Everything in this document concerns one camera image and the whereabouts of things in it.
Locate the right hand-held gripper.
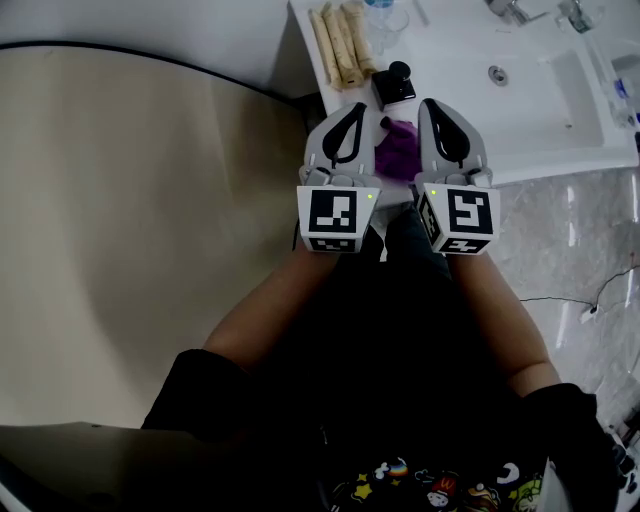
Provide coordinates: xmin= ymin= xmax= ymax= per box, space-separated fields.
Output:
xmin=412 ymin=98 xmax=501 ymax=256

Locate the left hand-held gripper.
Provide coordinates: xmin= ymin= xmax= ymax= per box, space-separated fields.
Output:
xmin=296 ymin=102 xmax=382 ymax=255

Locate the purple object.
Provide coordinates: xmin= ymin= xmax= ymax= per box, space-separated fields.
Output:
xmin=373 ymin=116 xmax=421 ymax=183

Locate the black soap dispenser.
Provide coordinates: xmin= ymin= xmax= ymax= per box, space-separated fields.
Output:
xmin=370 ymin=60 xmax=418 ymax=113

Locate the person's left forearm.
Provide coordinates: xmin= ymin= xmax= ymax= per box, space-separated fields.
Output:
xmin=201 ymin=243 xmax=347 ymax=375

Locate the person's right forearm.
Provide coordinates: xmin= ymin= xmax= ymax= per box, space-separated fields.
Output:
xmin=446 ymin=251 xmax=562 ymax=400

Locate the clear tube with blue cap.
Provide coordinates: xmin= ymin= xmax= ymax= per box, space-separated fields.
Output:
xmin=606 ymin=77 xmax=635 ymax=130

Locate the white sink basin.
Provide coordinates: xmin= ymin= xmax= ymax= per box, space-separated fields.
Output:
xmin=288 ymin=0 xmax=640 ymax=187

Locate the beige rolled towel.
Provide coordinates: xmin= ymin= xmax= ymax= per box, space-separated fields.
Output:
xmin=307 ymin=8 xmax=345 ymax=93
xmin=335 ymin=6 xmax=370 ymax=77
xmin=341 ymin=0 xmax=378 ymax=79
xmin=320 ymin=1 xmax=365 ymax=88

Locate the clear glass cup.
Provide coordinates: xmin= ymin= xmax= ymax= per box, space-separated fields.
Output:
xmin=366 ymin=6 xmax=412 ymax=55

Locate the chrome faucet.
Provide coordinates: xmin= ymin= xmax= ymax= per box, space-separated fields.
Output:
xmin=483 ymin=0 xmax=552 ymax=26

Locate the person's black printed clothing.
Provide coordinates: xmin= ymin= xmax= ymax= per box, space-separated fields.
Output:
xmin=140 ymin=203 xmax=621 ymax=512

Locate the black floor cable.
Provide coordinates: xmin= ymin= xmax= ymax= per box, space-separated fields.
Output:
xmin=519 ymin=264 xmax=640 ymax=315

